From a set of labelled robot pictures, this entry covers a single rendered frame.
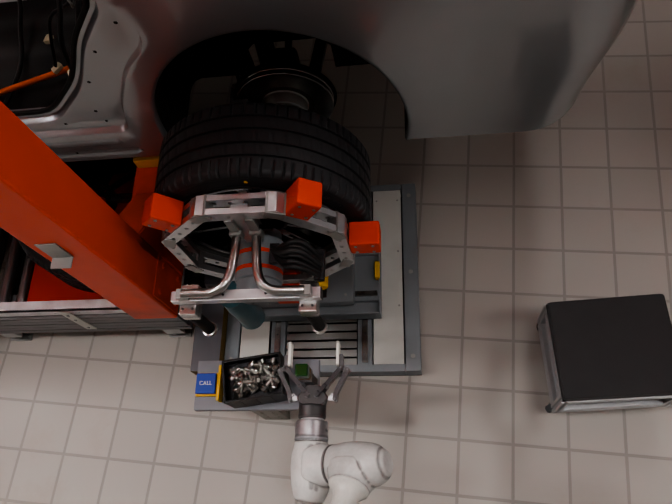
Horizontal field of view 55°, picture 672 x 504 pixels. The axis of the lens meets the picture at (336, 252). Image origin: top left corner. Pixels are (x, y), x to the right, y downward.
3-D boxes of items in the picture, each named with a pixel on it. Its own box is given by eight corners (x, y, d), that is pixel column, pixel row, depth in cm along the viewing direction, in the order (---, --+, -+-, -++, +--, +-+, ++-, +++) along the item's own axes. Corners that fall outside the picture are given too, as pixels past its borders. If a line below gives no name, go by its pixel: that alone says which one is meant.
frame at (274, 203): (361, 263, 217) (337, 186, 168) (361, 282, 215) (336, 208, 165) (206, 269, 225) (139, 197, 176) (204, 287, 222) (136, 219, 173)
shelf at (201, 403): (320, 360, 222) (319, 358, 220) (319, 410, 216) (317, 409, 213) (201, 362, 229) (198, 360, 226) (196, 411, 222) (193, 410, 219)
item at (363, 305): (381, 237, 274) (379, 228, 265) (382, 319, 260) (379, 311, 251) (266, 243, 281) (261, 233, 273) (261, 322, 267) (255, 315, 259)
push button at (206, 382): (218, 374, 222) (216, 372, 220) (216, 394, 219) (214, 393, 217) (198, 374, 223) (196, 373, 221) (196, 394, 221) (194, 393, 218)
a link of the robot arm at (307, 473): (308, 445, 179) (347, 442, 171) (306, 505, 173) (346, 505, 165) (283, 440, 171) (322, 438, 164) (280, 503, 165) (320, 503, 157)
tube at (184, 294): (245, 234, 183) (234, 218, 173) (240, 299, 175) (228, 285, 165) (186, 237, 185) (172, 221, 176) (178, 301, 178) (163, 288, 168)
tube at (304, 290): (314, 231, 180) (306, 214, 170) (311, 296, 172) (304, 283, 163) (253, 234, 182) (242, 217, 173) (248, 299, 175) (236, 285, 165)
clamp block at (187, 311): (204, 289, 186) (198, 283, 182) (201, 320, 183) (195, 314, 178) (188, 290, 187) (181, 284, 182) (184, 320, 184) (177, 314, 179)
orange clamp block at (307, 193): (308, 196, 176) (323, 182, 168) (307, 222, 173) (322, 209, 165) (285, 190, 173) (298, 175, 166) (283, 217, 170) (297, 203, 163)
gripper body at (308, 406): (299, 422, 178) (300, 388, 182) (329, 421, 177) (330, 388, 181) (293, 417, 171) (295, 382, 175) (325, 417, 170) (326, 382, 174)
